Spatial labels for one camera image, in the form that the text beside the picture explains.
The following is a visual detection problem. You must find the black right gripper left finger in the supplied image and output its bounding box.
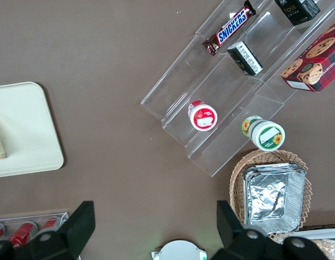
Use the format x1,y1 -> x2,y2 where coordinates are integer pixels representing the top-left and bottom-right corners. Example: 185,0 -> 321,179
21,200 -> 96,260

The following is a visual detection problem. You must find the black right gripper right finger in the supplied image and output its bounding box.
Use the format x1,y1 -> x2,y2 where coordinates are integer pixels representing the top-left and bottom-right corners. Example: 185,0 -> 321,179
212,199 -> 270,260

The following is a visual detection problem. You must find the light tan wicker basket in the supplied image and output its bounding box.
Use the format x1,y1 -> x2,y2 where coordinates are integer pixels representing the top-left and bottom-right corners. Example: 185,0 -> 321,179
228,148 -> 313,242

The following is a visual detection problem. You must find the beige rectangular tray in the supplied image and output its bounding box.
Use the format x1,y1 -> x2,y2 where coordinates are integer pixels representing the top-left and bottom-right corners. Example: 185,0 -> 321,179
0,81 -> 65,179

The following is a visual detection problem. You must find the stack of foil trays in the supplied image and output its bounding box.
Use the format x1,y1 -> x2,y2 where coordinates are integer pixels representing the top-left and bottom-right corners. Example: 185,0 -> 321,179
242,162 -> 307,235

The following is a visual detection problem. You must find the clear acrylic bottle rack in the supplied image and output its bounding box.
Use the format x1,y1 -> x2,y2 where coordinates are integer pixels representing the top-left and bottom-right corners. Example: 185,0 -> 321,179
0,210 -> 70,246

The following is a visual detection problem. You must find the white rectangular snack bin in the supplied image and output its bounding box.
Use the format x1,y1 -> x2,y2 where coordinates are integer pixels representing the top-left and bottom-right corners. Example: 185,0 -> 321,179
297,226 -> 335,260

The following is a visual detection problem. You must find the green lid yogurt cup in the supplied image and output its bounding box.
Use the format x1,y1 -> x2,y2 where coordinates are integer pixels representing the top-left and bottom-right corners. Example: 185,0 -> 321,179
241,115 -> 286,152

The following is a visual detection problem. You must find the clear bag of rice crackers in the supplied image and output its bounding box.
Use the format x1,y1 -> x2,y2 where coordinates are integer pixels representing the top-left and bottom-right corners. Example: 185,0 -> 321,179
314,238 -> 335,260

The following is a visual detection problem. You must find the red lid yogurt cup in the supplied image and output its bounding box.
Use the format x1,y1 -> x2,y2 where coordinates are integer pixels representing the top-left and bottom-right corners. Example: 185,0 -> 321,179
187,100 -> 219,132

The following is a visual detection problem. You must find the clear acrylic stepped display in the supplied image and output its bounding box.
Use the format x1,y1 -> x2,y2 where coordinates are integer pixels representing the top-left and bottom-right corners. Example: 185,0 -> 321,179
140,0 -> 335,178

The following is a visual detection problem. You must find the small black snack box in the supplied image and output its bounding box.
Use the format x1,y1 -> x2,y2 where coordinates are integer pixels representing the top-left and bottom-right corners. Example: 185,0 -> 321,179
274,0 -> 321,27
226,41 -> 264,76

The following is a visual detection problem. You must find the red tartan cookie box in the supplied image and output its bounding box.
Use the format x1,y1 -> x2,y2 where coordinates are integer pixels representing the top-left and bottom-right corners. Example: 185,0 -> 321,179
280,17 -> 335,93

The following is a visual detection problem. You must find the Snickers chocolate bar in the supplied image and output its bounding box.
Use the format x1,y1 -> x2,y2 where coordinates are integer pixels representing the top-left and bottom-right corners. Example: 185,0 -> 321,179
201,0 -> 257,57

